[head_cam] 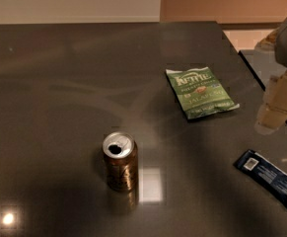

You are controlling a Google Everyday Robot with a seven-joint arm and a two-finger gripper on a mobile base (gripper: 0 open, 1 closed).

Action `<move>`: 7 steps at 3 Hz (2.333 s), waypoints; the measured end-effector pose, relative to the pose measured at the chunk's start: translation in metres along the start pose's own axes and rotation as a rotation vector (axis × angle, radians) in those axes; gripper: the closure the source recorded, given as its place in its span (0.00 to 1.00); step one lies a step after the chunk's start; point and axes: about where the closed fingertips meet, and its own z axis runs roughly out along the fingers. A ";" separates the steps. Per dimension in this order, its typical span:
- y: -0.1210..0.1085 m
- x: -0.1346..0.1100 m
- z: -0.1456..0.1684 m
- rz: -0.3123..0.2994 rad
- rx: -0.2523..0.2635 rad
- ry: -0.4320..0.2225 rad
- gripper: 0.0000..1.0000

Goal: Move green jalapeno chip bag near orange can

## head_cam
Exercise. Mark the dark blue snack packet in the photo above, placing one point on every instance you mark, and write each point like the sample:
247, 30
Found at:
264, 173

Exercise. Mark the green jalapeno chip bag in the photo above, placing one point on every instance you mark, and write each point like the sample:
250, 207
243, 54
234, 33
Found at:
200, 93

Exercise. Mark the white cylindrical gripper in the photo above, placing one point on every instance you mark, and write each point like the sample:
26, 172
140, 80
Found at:
273, 111

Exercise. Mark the orange soda can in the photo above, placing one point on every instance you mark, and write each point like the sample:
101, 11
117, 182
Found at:
120, 154

